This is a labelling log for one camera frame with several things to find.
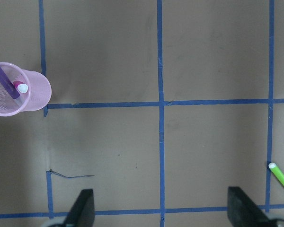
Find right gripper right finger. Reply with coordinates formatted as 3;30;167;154
227;186;271;227

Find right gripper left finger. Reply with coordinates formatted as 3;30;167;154
63;189;95;227

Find purple marker pen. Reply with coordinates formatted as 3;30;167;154
0;66;20;99

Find pink marker pen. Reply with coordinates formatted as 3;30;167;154
12;80;28;94

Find pink mesh cup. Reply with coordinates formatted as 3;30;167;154
0;62;52;117

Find green marker pen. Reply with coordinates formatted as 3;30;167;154
268;162;284;187

